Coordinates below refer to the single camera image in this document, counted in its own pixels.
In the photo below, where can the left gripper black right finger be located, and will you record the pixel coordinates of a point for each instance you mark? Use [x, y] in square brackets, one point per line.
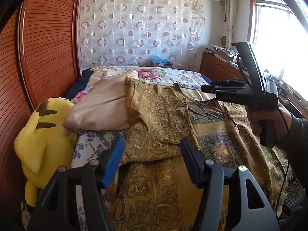
[248, 207]

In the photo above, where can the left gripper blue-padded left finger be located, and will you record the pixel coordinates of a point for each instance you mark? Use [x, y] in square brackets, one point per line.
[56, 208]

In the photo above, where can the golden brown patterned shirt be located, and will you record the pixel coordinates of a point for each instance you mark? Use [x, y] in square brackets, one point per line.
[163, 173]

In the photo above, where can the person's right hand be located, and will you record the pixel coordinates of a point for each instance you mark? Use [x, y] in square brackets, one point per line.
[281, 117]

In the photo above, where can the brown wooden sideboard cabinet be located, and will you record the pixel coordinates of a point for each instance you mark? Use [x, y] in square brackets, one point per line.
[216, 69]

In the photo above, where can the cardboard box with clutter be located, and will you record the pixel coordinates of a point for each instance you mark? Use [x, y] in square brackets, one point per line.
[222, 53]

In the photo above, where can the floral pink rose quilt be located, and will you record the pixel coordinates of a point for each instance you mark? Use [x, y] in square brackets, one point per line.
[151, 75]

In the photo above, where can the yellow Pikachu plush toy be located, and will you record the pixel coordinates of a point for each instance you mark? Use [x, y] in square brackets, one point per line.
[43, 145]

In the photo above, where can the blue floral white blanket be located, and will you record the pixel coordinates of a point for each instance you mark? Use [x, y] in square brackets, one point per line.
[90, 145]

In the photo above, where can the blue tissue box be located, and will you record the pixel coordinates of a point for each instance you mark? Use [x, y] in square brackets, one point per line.
[160, 62]

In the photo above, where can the tied beige window curtain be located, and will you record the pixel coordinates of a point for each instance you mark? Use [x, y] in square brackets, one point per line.
[230, 13]

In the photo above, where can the beige pink pillow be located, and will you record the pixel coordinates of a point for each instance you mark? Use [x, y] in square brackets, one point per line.
[103, 107]

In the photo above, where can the circle patterned sheer curtain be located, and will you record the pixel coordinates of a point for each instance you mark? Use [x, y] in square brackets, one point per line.
[131, 32]

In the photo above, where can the red-brown wooden wardrobe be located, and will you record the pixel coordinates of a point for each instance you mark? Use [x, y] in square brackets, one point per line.
[38, 61]

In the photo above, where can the window with wooden frame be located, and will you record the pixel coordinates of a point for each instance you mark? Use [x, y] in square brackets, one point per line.
[280, 43]

